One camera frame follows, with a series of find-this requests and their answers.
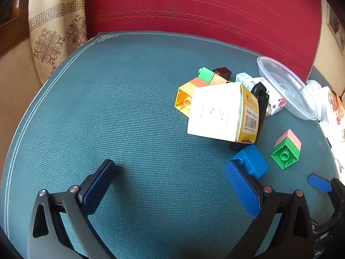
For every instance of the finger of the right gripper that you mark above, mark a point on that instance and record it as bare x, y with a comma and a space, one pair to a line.
319, 183

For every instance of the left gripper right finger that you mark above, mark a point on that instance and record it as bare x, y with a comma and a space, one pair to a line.
293, 236

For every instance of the white clothes pile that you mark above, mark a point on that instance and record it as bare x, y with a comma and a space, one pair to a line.
334, 133

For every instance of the green orange toy brick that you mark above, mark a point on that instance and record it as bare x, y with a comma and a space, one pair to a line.
210, 77

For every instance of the floral patterned cloth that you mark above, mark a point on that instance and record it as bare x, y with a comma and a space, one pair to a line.
336, 108

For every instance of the pink green toy brick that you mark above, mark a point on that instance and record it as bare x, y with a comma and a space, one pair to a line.
286, 150

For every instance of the teal table mat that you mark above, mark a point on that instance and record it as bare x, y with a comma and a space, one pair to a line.
114, 99

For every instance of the white yellow medicine box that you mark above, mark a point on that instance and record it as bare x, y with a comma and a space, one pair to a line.
228, 112

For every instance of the blue toy brick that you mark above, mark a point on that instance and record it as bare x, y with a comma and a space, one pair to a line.
252, 161

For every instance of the small teal white box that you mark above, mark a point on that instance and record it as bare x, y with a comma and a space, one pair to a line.
246, 80

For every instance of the clear plastic bowl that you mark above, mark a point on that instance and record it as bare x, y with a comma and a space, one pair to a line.
300, 101

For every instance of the white red medicine box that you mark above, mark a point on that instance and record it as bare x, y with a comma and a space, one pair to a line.
276, 100

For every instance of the framed wall picture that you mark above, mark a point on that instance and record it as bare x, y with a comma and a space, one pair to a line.
336, 28

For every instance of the dark brown lipstick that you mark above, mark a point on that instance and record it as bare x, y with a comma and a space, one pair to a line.
223, 72

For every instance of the yellow orange toy brick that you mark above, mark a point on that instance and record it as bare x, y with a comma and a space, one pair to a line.
184, 95

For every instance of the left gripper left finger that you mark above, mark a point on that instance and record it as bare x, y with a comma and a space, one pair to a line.
48, 237

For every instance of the beige patterned curtain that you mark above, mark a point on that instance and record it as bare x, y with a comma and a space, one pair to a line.
56, 28

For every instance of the red quilted mattress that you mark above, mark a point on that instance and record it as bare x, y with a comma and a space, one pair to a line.
285, 30

